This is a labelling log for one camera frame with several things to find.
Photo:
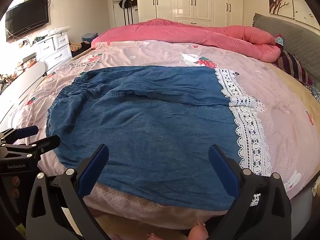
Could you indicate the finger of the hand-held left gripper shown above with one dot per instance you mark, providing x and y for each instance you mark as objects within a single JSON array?
[
  {"x": 48, "y": 142},
  {"x": 28, "y": 130}
]

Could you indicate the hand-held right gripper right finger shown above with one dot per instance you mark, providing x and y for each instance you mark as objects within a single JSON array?
[{"x": 222, "y": 166}]

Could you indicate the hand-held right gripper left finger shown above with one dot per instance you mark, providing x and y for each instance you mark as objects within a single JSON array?
[{"x": 93, "y": 166}]

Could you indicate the blue denim pants lace hem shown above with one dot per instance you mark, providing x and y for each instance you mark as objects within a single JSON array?
[{"x": 150, "y": 130}]

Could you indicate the person's left hand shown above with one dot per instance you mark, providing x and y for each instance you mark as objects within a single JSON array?
[{"x": 15, "y": 186}]

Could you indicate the person's right hand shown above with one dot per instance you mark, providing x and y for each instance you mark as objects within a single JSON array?
[{"x": 198, "y": 231}]

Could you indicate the white rounded board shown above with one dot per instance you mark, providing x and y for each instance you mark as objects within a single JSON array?
[{"x": 22, "y": 85}]

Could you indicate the white drawer dresser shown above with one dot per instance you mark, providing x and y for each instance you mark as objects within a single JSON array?
[{"x": 57, "y": 50}]

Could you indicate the brown plush toy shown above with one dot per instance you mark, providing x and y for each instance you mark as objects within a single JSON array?
[{"x": 75, "y": 46}]

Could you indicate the beige bed sheet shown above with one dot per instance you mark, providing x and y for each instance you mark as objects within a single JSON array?
[{"x": 300, "y": 97}]

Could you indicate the blue storage bin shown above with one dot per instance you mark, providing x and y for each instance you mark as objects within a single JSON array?
[{"x": 90, "y": 37}]

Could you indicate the purple striped pillow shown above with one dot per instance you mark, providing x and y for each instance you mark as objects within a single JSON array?
[{"x": 292, "y": 65}]

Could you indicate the pink printed bed sheet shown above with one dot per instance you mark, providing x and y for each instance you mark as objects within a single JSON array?
[{"x": 162, "y": 52}]

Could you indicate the colourful patterned cloth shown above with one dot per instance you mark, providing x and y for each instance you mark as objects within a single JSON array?
[{"x": 279, "y": 41}]

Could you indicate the pink duvet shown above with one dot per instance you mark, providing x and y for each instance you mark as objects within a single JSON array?
[{"x": 175, "y": 32}]

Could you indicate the grey quilted headboard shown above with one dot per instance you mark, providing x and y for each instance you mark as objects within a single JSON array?
[{"x": 287, "y": 30}]

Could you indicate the white door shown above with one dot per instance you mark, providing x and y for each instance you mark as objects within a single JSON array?
[{"x": 145, "y": 5}]

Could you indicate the white wardrobe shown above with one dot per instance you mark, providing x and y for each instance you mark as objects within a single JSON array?
[{"x": 200, "y": 0}]

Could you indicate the black wall television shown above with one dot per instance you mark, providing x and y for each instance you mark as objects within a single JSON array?
[{"x": 25, "y": 17}]

